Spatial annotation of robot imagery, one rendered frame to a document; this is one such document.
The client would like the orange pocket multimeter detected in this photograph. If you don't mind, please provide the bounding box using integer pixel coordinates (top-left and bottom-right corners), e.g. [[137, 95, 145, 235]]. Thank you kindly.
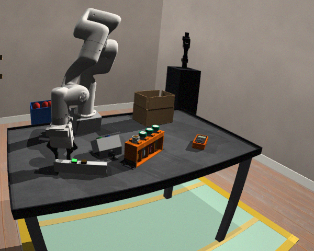
[[192, 134, 208, 150]]

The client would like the brown cardboard box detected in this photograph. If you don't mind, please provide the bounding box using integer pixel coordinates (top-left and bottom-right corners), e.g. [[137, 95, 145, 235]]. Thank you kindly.
[[132, 90, 175, 127]]

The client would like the orange tube holder plate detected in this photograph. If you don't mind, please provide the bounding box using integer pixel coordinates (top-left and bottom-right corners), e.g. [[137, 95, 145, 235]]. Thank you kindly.
[[125, 130, 164, 168]]

